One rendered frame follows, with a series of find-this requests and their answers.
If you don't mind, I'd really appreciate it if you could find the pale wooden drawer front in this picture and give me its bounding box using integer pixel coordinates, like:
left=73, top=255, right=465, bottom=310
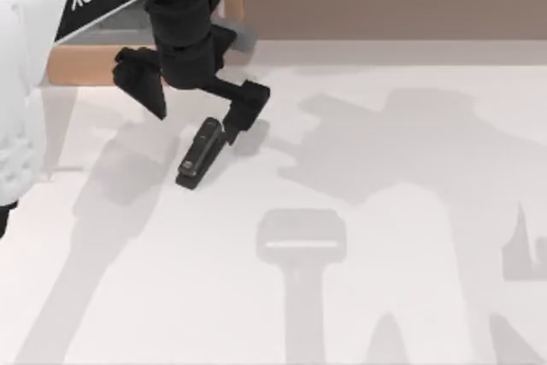
left=45, top=43, right=165, bottom=88

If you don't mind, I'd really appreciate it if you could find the black stapler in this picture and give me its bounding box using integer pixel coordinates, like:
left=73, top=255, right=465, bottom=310
left=174, top=115, right=227, bottom=191

